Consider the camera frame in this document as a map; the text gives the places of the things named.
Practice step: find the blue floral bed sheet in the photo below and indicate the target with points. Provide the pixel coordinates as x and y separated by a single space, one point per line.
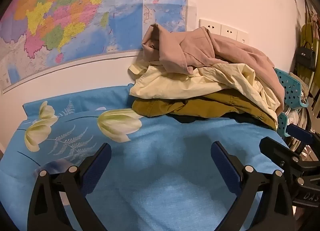
162 178

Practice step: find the black handbag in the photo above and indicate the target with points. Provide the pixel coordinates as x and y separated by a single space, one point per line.
306 56

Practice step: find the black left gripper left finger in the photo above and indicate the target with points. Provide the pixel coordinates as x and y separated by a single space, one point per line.
46 210

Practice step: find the mustard brown garment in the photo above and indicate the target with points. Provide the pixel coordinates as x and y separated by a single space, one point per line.
212 105

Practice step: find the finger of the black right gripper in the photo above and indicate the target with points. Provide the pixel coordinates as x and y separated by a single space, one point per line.
283 156
301 134

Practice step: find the olive yellow hanging garment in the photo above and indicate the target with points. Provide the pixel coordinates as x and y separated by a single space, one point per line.
309 42

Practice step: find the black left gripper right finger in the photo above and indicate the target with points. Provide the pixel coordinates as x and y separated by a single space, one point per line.
275 207

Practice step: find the colourful wall map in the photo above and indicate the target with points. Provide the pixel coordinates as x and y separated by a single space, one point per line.
40 34

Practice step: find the cream yellow garment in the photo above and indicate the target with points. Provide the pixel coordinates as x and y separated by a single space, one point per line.
154 82

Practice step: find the white wall socket panel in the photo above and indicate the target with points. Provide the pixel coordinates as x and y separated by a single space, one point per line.
224 30

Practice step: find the pink jacket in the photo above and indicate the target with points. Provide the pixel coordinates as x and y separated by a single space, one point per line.
181 52

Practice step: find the black garment under pile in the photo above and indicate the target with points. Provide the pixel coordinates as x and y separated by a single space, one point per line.
238 117

